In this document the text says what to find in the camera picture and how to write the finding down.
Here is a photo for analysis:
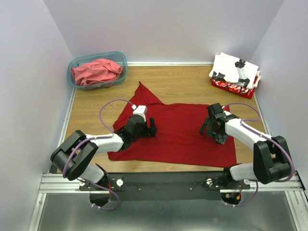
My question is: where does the dark red t shirt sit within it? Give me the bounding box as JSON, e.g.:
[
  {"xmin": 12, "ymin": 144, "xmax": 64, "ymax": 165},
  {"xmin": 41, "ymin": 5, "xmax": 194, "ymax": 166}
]
[{"xmin": 108, "ymin": 83, "xmax": 237, "ymax": 167}]

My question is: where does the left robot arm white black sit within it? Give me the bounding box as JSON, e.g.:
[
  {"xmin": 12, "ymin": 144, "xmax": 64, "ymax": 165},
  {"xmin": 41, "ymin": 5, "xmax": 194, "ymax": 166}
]
[{"xmin": 50, "ymin": 115, "xmax": 157, "ymax": 190}]

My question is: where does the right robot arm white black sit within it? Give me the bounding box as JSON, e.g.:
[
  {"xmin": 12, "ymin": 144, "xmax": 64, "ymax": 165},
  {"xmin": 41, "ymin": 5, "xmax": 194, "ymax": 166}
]
[{"xmin": 199, "ymin": 103, "xmax": 295, "ymax": 189}]

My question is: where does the folded red printed t shirt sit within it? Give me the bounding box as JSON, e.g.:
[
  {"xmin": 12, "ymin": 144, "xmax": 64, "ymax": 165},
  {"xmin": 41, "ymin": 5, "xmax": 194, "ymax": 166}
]
[{"xmin": 211, "ymin": 76, "xmax": 261, "ymax": 99}]

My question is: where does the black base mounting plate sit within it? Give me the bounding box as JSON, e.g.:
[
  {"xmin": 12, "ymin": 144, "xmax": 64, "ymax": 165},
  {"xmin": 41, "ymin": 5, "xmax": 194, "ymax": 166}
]
[{"xmin": 79, "ymin": 170, "xmax": 257, "ymax": 202}]

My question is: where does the folded white printed t shirt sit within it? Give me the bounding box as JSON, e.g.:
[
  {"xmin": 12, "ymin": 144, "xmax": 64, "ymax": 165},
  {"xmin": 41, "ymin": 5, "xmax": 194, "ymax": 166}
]
[{"xmin": 209, "ymin": 52, "xmax": 259, "ymax": 89}]

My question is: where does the pink t shirt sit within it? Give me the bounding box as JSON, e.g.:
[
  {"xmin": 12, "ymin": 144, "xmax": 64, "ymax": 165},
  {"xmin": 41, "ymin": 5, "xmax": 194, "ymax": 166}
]
[{"xmin": 71, "ymin": 58, "xmax": 123, "ymax": 87}]

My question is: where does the teal plastic bin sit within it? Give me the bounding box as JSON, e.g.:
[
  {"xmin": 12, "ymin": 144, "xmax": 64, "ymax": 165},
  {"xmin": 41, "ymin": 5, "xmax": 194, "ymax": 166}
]
[{"xmin": 67, "ymin": 51, "xmax": 128, "ymax": 91}]

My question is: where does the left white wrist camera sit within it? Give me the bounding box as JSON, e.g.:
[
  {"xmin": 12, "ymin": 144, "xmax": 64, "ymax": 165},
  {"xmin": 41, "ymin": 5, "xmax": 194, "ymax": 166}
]
[{"xmin": 133, "ymin": 105, "xmax": 147, "ymax": 121}]

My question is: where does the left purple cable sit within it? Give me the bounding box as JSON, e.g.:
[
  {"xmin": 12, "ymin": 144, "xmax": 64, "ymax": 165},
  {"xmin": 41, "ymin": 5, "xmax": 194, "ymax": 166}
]
[{"xmin": 63, "ymin": 99, "xmax": 137, "ymax": 179}]

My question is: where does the aluminium extrusion frame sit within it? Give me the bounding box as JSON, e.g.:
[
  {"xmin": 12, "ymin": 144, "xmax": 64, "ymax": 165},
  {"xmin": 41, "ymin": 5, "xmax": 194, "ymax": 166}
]
[{"xmin": 28, "ymin": 88, "xmax": 308, "ymax": 231}]

